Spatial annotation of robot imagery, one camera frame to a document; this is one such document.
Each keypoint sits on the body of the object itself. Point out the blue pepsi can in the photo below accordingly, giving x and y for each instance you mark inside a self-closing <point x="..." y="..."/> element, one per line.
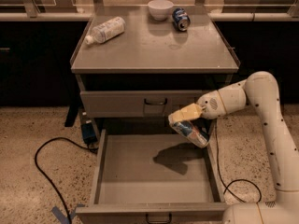
<point x="181" y="19"/>

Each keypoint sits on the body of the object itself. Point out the blue power adapter box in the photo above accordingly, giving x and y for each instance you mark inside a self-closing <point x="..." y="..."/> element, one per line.
<point x="88" y="133"/>

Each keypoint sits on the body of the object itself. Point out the white counter rail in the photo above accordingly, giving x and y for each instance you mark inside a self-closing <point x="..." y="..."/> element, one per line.
<point x="87" y="17"/>

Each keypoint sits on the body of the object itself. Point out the white bowl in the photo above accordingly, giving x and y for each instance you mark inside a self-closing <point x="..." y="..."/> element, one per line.
<point x="160" y="9"/>

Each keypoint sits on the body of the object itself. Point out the clear plastic water bottle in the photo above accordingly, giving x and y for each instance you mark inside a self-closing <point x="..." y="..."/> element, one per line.
<point x="105" y="31"/>

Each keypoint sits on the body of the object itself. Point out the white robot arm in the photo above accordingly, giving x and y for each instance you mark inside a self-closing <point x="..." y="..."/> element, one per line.
<point x="261" y="91"/>

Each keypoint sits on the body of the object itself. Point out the redbull can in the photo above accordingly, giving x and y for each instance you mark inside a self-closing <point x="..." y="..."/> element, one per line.
<point x="188" y="130"/>

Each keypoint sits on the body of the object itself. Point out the blue tape floor mark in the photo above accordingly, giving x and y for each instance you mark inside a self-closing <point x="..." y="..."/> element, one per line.
<point x="63" y="219"/>

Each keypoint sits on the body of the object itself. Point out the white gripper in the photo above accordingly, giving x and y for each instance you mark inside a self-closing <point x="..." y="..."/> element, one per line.
<point x="209" y="104"/>

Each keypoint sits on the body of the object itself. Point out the grey drawer cabinet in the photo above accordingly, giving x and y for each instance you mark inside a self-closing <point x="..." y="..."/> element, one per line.
<point x="152" y="56"/>

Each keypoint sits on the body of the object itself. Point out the open grey middle drawer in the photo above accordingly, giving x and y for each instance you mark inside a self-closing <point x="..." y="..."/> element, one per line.
<point x="152" y="179"/>

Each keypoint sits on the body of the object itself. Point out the closed grey top drawer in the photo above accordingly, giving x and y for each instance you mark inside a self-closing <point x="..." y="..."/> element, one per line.
<point x="136" y="104"/>

